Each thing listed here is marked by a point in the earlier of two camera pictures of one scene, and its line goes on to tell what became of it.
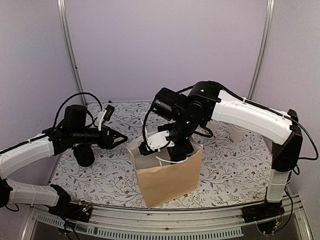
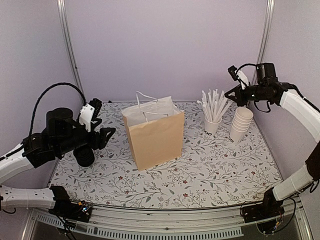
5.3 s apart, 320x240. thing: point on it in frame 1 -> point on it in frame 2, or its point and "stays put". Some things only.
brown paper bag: [162, 180] -> [154, 128]
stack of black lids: [84, 154] stays put
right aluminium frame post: [262, 50] stays put
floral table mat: [234, 167] stays put
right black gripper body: [185, 128] -> [260, 95]
